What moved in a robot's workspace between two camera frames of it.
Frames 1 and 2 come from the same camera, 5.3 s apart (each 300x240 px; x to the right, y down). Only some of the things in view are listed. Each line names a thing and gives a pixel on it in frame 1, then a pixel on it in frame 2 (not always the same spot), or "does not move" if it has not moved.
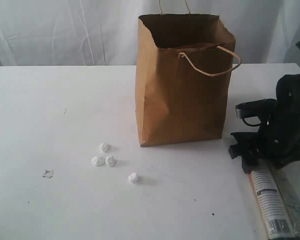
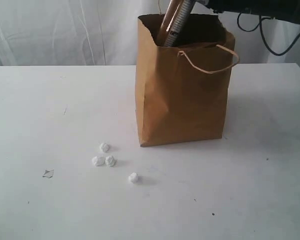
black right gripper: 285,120 → 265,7
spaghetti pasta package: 283,210 → 175,22
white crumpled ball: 104,147 does not move
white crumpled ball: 133,178 does not move
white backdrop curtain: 103,33 does not move
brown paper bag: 183,67 does not move
